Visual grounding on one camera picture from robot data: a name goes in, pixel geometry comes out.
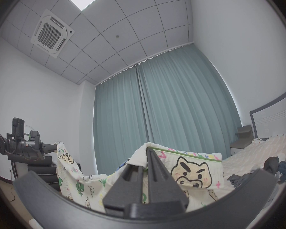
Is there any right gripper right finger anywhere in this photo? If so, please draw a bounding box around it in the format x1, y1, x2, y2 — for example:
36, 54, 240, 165
146, 147, 190, 209

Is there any blue-green curtain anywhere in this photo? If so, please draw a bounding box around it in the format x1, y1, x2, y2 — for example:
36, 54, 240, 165
93, 43, 241, 176

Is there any grey bedside table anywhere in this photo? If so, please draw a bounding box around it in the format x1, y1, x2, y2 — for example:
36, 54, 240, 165
230, 125, 254, 156

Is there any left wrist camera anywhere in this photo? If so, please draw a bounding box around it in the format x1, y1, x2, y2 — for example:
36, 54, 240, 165
29, 130, 40, 142

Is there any pile of clothes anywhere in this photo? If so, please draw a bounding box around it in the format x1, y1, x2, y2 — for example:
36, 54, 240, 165
226, 153, 286, 188

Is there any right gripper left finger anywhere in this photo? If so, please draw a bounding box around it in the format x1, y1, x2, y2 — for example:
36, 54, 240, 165
102, 164, 144, 212

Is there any ceiling air conditioner vent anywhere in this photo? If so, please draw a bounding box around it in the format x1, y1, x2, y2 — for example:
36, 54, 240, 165
31, 9, 75, 59

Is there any white printed pyjama top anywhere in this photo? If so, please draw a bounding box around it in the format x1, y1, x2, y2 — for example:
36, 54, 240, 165
53, 141, 223, 212

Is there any black chest of drawers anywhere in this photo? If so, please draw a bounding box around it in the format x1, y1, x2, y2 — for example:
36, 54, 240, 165
8, 155, 81, 191

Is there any bed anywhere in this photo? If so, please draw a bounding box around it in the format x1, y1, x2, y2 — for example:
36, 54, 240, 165
220, 83, 286, 209

